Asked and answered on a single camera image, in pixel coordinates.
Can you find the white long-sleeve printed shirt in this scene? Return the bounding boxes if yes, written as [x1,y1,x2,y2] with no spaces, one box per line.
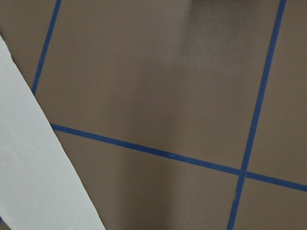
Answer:
[0,41,104,230]

